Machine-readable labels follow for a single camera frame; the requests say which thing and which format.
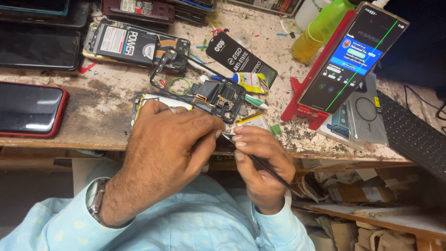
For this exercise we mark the person's right hand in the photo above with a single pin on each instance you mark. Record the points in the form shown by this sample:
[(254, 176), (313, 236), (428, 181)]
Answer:
[(268, 174)]

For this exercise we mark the person's left hand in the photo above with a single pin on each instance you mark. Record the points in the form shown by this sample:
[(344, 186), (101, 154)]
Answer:
[(163, 153)]

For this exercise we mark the black tweezers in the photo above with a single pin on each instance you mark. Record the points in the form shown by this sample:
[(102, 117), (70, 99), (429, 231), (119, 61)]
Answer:
[(268, 169)]

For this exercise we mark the phone with white battery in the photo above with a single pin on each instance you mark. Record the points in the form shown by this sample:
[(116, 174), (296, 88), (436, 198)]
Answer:
[(174, 101)]

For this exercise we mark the small green plastic piece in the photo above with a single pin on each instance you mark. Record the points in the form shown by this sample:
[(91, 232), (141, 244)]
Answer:
[(275, 129)]

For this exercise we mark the small battery with yellow label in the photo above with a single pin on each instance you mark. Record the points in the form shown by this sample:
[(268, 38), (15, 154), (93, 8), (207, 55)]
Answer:
[(252, 121)]

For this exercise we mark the green rubber band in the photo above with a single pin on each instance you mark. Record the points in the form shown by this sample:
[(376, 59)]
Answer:
[(170, 87)]

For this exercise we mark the red phone stand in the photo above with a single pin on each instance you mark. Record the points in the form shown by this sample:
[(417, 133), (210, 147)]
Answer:
[(303, 111)]

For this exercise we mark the light blue shirt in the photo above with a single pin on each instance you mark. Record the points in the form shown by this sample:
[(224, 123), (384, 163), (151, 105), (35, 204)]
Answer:
[(188, 223)]

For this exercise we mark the white box with blue print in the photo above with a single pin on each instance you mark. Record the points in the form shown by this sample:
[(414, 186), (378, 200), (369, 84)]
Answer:
[(334, 129)]

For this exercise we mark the silver wristwatch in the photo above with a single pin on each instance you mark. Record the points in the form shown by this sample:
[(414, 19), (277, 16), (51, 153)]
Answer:
[(96, 198)]

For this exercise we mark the yellow glue tube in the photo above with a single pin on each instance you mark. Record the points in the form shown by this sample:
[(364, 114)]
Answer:
[(252, 83)]

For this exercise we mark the cluttered shelf under table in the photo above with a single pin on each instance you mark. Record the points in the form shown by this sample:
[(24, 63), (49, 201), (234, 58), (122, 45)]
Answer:
[(366, 209)]

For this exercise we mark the opened phone with black battery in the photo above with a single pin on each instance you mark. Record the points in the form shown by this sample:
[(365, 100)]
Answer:
[(132, 45)]

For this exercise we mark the clear plastic case packets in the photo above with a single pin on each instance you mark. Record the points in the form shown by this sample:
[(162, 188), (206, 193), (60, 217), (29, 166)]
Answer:
[(369, 118)]

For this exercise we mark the red plastic strip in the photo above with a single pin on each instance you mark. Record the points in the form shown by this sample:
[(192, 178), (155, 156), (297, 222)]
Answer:
[(85, 68)]

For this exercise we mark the black anti-static tool packet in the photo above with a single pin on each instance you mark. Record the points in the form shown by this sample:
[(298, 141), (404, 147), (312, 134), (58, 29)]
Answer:
[(237, 57)]

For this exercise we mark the red rubber band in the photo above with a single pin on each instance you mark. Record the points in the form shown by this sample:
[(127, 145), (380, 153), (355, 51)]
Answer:
[(217, 31)]

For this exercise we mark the clear tape roll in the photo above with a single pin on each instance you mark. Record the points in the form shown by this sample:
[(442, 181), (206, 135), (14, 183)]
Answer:
[(243, 40)]

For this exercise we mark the black phone in red case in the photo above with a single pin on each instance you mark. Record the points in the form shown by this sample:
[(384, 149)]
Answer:
[(29, 108)]

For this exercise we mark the lit phone with green line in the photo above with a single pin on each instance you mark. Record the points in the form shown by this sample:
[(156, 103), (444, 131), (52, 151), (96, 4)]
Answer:
[(352, 59)]

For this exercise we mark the yellow rubber band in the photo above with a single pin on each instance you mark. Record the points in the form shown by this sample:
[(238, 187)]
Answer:
[(215, 19)]

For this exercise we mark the maroon opened phone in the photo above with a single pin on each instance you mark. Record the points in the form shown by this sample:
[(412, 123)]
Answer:
[(139, 10)]

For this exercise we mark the stack of dark phones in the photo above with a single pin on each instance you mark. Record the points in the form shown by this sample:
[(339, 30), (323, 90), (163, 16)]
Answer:
[(191, 8)]

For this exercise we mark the green plastic bottle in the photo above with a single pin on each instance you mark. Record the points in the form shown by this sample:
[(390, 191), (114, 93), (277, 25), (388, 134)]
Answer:
[(317, 33)]

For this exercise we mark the black keyboard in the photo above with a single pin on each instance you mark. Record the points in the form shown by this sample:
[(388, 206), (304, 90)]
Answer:
[(414, 136)]

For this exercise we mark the large black phone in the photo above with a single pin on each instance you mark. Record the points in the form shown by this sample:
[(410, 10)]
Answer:
[(38, 48)]

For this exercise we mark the white plastic bottle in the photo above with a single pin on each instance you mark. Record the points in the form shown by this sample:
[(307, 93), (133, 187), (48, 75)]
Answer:
[(310, 12)]

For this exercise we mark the printed card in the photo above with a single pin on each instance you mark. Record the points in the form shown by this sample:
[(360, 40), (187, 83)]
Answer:
[(268, 6)]

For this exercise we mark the dark phone with teal edge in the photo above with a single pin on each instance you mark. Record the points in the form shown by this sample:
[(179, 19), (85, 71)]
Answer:
[(33, 7)]

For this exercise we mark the black phone middle frame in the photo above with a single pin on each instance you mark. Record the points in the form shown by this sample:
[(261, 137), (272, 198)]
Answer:
[(223, 97)]

